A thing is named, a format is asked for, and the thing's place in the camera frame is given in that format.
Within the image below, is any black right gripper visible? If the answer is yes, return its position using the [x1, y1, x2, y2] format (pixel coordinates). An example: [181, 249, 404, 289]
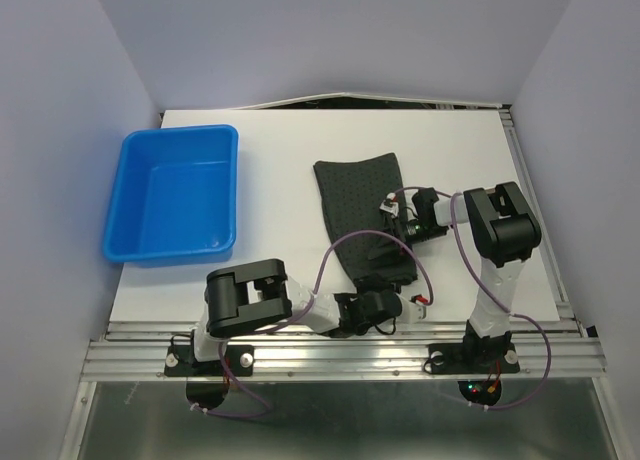
[367, 213, 446, 269]

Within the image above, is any black dotted skirt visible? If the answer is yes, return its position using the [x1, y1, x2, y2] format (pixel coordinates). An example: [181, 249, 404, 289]
[313, 153, 417, 286]

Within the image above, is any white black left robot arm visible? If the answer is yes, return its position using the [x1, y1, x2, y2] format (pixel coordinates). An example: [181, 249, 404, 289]
[187, 259, 422, 374]

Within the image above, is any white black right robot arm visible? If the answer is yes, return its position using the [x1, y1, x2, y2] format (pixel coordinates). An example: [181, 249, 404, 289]
[379, 182, 542, 370]

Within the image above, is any blue plastic bin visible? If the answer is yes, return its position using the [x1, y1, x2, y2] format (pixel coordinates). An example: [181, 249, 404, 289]
[102, 124, 239, 267]

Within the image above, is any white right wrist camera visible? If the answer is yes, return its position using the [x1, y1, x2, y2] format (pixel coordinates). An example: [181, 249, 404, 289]
[379, 193, 401, 218]

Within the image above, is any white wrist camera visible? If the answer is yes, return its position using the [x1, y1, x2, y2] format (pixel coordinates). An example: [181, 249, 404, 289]
[379, 193, 401, 218]
[397, 295, 429, 324]

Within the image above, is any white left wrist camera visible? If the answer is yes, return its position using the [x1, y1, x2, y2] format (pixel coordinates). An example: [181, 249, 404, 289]
[397, 295, 429, 324]

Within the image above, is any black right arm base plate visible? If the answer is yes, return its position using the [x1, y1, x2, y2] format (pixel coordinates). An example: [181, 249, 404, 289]
[422, 343, 520, 376]

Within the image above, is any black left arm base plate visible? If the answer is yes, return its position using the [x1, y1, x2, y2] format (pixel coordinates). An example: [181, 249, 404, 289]
[164, 344, 254, 377]

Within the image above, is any right side aluminium rail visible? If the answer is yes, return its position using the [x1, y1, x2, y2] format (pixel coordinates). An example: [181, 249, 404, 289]
[498, 104, 588, 337]

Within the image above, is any aluminium table edge rail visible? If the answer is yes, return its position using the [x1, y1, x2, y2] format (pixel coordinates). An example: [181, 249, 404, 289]
[81, 319, 607, 383]

